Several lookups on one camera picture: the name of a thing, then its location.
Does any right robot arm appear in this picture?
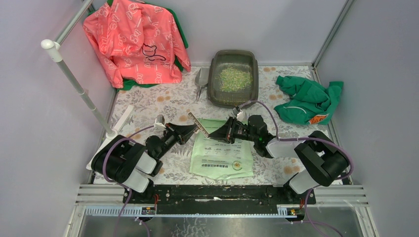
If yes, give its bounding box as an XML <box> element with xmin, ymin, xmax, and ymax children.
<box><xmin>208</xmin><ymin>115</ymin><xmax>351</xmax><ymax>203</ymax></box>

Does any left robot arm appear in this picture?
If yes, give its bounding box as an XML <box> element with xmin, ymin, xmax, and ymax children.
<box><xmin>87</xmin><ymin>123</ymin><xmax>198</xmax><ymax>203</ymax></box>

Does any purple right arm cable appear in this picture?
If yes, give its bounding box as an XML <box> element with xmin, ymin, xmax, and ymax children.
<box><xmin>239</xmin><ymin>99</ymin><xmax>355</xmax><ymax>237</ymax></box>

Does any green cat litter pile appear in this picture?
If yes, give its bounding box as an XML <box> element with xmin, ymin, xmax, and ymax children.
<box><xmin>216</xmin><ymin>67</ymin><xmax>252</xmax><ymax>92</ymax></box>

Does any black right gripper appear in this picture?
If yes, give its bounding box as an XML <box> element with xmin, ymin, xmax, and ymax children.
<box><xmin>209</xmin><ymin>117</ymin><xmax>257</xmax><ymax>144</ymax></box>

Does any floral patterned mat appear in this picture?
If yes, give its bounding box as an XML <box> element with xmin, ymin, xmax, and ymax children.
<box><xmin>112</xmin><ymin>66</ymin><xmax>329</xmax><ymax>185</ymax></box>

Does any metal litter scoop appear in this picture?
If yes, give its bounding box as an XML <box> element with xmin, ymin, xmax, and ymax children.
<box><xmin>195</xmin><ymin>68</ymin><xmax>210</xmax><ymax>101</ymax></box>

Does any pink hooded jacket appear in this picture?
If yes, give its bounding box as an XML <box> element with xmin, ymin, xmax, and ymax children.
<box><xmin>82</xmin><ymin>0</ymin><xmax>192</xmax><ymax>89</ymax></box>

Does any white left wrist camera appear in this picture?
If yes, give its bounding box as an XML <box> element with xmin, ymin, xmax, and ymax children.
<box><xmin>154</xmin><ymin>115</ymin><xmax>166</xmax><ymax>131</ymax></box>

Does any green cat litter bag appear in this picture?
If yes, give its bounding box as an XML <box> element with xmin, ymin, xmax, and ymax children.
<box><xmin>189</xmin><ymin>132</ymin><xmax>253</xmax><ymax>180</ymax></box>

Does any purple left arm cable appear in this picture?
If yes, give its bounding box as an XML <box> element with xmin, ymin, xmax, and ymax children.
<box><xmin>102</xmin><ymin>125</ymin><xmax>156</xmax><ymax>237</ymax></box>

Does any grey plastic litter box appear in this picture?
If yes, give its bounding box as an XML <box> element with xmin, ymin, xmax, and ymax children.
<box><xmin>207</xmin><ymin>50</ymin><xmax>259</xmax><ymax>108</ymax></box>

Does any white clothes rack pole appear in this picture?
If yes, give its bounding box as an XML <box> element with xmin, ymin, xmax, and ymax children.
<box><xmin>41</xmin><ymin>39</ymin><xmax>134</xmax><ymax>154</ymax></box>

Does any green garment behind jacket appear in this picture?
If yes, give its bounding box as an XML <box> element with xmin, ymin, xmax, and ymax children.
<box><xmin>85</xmin><ymin>0</ymin><xmax>189</xmax><ymax>91</ymax></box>

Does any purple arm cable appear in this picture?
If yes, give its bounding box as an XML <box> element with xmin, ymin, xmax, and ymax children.
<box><xmin>102</xmin><ymin>125</ymin><xmax>156</xmax><ymax>237</ymax></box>
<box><xmin>239</xmin><ymin>99</ymin><xmax>355</xmax><ymax>237</ymax></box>

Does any crumpled green garment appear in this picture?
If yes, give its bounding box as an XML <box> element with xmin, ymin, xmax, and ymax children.
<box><xmin>274</xmin><ymin>76</ymin><xmax>344</xmax><ymax>125</ymax></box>

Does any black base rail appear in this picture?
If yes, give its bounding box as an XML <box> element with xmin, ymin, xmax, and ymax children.
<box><xmin>123</xmin><ymin>185</ymin><xmax>316</xmax><ymax>215</ymax></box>

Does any beige bag sealing clip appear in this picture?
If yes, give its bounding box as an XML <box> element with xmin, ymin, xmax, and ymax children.
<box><xmin>188</xmin><ymin>112</ymin><xmax>210</xmax><ymax>138</ymax></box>

